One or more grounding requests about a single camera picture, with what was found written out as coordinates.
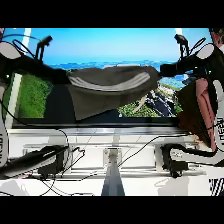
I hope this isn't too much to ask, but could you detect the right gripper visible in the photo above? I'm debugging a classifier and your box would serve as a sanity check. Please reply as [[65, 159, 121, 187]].
[[159, 62, 183, 78]]

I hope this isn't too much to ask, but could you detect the grey garment with white stripes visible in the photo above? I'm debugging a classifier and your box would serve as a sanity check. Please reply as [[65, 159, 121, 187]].
[[65, 64, 162, 122]]

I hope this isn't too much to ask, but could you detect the brown garment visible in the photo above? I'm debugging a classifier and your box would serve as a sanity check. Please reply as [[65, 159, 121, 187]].
[[175, 79, 214, 148]]

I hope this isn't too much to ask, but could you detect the pink garment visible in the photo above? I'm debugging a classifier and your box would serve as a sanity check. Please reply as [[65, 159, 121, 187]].
[[195, 77, 215, 142]]

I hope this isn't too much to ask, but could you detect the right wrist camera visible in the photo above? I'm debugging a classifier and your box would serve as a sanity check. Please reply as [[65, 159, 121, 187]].
[[173, 33, 190, 60]]

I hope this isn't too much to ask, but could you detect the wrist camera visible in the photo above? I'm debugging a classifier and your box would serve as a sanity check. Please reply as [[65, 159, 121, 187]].
[[173, 33, 190, 60], [35, 35, 54, 62]]

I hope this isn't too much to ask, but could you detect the black cable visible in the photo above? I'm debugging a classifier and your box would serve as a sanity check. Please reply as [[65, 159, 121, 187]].
[[117, 133, 192, 168], [188, 37, 208, 56], [0, 98, 71, 151], [1, 33, 44, 60]]

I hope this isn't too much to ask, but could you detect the silver frame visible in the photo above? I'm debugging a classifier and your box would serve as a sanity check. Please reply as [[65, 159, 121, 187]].
[[0, 125, 224, 197]]

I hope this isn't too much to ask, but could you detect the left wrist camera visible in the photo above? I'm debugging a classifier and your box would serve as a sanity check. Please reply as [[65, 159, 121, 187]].
[[35, 35, 54, 62]]

